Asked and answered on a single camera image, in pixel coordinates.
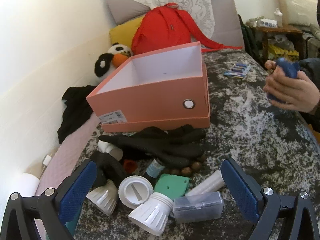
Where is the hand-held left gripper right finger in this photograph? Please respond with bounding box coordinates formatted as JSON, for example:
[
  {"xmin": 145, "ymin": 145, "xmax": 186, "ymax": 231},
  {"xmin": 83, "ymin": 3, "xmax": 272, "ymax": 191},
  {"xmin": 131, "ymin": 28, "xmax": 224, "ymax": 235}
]
[{"xmin": 221, "ymin": 157, "xmax": 320, "ymax": 240}]

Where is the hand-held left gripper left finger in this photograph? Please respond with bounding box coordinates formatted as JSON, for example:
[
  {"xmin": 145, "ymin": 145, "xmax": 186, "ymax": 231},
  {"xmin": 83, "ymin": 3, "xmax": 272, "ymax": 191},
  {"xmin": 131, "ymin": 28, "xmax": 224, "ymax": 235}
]
[{"xmin": 0, "ymin": 159, "xmax": 98, "ymax": 240}]

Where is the dark bottle with blue label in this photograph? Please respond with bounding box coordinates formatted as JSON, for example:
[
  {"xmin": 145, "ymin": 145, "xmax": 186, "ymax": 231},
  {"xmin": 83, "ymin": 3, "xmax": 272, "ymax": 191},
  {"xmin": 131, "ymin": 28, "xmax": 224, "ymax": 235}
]
[{"xmin": 145, "ymin": 158, "xmax": 165, "ymax": 180}]

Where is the pink cardboard shoe box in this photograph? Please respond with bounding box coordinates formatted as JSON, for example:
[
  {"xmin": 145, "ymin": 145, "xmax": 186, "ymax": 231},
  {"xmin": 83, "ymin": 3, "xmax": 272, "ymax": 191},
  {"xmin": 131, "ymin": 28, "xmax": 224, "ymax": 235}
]
[{"xmin": 86, "ymin": 42, "xmax": 208, "ymax": 125}]

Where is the person's right forearm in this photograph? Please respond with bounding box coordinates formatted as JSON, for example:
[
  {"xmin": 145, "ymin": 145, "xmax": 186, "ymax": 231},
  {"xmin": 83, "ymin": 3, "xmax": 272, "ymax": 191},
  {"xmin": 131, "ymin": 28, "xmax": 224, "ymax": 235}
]
[{"xmin": 299, "ymin": 100, "xmax": 320, "ymax": 130}]

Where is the person's right hand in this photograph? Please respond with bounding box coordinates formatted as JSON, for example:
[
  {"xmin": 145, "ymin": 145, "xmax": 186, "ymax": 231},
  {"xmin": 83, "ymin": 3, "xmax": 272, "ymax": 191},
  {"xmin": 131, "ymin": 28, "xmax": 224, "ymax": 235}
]
[{"xmin": 264, "ymin": 59, "xmax": 320, "ymax": 114}]

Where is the yellow packet in plastic bag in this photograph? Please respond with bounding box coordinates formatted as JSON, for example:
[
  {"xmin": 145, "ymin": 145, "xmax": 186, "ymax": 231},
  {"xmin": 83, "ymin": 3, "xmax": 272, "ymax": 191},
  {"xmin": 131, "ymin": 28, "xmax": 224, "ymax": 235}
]
[{"xmin": 267, "ymin": 35, "xmax": 299, "ymax": 60}]

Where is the person's black jacket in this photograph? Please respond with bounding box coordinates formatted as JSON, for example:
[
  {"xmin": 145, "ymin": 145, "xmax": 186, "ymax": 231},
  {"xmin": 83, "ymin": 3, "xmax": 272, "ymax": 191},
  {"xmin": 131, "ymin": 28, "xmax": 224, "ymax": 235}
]
[{"xmin": 299, "ymin": 57, "xmax": 320, "ymax": 85}]

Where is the pink quilted mat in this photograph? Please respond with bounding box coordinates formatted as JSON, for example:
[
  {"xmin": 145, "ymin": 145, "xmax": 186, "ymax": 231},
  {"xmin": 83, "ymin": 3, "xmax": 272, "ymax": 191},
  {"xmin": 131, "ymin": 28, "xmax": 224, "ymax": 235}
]
[{"xmin": 35, "ymin": 115, "xmax": 105, "ymax": 240}]

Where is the white plastic tube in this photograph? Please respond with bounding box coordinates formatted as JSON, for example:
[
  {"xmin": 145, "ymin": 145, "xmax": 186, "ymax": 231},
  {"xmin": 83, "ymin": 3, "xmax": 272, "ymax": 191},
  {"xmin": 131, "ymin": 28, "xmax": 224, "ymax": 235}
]
[{"xmin": 185, "ymin": 170, "xmax": 225, "ymax": 197}]

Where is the wooden nightstand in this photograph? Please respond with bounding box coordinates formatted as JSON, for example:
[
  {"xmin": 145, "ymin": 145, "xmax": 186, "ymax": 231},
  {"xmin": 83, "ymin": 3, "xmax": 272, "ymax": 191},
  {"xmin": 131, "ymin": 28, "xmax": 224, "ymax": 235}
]
[{"xmin": 256, "ymin": 25, "xmax": 304, "ymax": 63}]

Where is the clear plastic box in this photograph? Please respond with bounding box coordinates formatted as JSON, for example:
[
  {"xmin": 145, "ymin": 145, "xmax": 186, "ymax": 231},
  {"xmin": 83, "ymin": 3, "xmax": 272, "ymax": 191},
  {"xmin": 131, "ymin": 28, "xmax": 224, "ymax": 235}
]
[{"xmin": 173, "ymin": 191, "xmax": 224, "ymax": 224}]

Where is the blue and white tissue box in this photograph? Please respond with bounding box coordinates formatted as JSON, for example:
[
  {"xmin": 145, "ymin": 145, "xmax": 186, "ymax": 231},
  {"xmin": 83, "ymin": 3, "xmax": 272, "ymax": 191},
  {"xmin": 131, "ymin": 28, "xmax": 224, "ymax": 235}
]
[{"xmin": 257, "ymin": 19, "xmax": 278, "ymax": 28}]

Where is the white paper roll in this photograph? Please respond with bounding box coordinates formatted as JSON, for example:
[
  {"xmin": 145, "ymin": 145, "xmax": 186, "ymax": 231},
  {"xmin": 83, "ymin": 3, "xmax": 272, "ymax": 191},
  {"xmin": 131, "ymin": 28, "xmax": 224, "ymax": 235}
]
[{"xmin": 19, "ymin": 172, "xmax": 41, "ymax": 198}]

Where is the dark green bag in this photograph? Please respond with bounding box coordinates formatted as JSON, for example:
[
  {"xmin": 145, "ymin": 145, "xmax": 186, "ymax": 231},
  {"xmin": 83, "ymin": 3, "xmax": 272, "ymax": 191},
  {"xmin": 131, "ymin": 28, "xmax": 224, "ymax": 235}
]
[{"xmin": 237, "ymin": 15, "xmax": 261, "ymax": 61}]

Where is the white round slotted cap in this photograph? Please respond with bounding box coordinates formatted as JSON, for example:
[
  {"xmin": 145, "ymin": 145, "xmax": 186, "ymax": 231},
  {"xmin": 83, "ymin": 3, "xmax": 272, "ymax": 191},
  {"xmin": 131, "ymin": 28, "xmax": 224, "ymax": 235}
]
[{"xmin": 118, "ymin": 176, "xmax": 154, "ymax": 209}]

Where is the white cylindrical container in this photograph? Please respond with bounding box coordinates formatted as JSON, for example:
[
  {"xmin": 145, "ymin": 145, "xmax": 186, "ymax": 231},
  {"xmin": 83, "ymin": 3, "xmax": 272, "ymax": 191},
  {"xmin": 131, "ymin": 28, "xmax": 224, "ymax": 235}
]
[{"xmin": 98, "ymin": 140, "xmax": 124, "ymax": 161}]

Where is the blue battery pack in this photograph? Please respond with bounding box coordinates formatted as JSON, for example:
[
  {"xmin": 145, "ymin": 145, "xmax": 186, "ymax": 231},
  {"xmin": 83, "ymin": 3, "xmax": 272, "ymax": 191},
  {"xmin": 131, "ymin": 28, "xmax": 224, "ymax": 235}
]
[{"xmin": 223, "ymin": 62, "xmax": 251, "ymax": 80}]

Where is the small red plastic cap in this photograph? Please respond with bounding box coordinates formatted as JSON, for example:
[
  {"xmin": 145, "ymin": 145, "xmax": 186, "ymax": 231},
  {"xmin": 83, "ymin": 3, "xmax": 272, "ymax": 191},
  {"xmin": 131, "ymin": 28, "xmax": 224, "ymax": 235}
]
[{"xmin": 123, "ymin": 159, "xmax": 137, "ymax": 174}]

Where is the grey mottled blanket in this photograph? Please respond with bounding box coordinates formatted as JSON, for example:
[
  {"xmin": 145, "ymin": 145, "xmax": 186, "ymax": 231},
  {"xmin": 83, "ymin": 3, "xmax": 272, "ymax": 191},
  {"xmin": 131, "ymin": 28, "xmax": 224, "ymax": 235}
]
[{"xmin": 72, "ymin": 47, "xmax": 320, "ymax": 240}]

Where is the white plastic bundle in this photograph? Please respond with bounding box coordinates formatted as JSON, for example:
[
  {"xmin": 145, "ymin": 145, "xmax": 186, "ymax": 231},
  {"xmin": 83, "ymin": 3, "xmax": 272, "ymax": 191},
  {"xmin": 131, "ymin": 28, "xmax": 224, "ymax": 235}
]
[{"xmin": 282, "ymin": 0, "xmax": 318, "ymax": 26}]

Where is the teal tape measure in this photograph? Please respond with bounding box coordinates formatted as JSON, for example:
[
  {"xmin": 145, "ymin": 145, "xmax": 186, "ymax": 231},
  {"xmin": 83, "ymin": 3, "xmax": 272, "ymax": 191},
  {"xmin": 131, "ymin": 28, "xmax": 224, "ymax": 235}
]
[{"xmin": 154, "ymin": 173, "xmax": 191, "ymax": 199}]

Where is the black cloth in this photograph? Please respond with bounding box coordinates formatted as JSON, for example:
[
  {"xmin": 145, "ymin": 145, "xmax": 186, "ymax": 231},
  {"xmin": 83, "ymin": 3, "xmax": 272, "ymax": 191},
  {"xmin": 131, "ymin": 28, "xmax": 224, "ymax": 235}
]
[{"xmin": 57, "ymin": 85, "xmax": 101, "ymax": 144}]

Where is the white lace pillow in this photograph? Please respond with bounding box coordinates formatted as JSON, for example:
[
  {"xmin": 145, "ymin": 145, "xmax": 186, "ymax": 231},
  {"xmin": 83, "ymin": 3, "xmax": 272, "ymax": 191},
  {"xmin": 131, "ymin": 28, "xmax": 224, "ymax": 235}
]
[{"xmin": 122, "ymin": 0, "xmax": 215, "ymax": 38}]

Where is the panda plush toy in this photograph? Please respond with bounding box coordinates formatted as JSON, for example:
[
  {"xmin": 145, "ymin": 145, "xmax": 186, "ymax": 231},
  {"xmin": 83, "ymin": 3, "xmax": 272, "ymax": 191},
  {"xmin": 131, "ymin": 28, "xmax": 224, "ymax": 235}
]
[{"xmin": 94, "ymin": 42, "xmax": 134, "ymax": 78}]

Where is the red backpack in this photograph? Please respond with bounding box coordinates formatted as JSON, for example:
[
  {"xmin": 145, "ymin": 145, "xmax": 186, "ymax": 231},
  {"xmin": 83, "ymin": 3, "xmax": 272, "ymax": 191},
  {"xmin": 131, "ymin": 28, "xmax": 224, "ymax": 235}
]
[{"xmin": 131, "ymin": 2, "xmax": 244, "ymax": 55}]

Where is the yellow pillow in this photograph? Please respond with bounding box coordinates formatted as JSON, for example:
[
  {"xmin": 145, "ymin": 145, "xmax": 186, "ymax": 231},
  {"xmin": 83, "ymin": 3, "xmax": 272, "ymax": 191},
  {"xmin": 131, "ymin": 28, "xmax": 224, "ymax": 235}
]
[{"xmin": 109, "ymin": 15, "xmax": 145, "ymax": 47}]

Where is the grey padded headboard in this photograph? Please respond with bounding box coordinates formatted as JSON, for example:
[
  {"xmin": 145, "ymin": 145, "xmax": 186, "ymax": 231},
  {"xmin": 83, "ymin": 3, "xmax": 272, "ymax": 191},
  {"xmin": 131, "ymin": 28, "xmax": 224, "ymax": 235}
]
[{"xmin": 106, "ymin": 0, "xmax": 244, "ymax": 51}]

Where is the brown wooden bead bracelet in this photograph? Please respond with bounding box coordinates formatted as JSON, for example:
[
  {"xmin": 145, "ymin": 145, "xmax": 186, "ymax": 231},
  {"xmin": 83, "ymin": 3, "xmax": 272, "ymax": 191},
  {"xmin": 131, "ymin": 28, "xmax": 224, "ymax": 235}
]
[{"xmin": 165, "ymin": 154, "xmax": 208, "ymax": 178}]

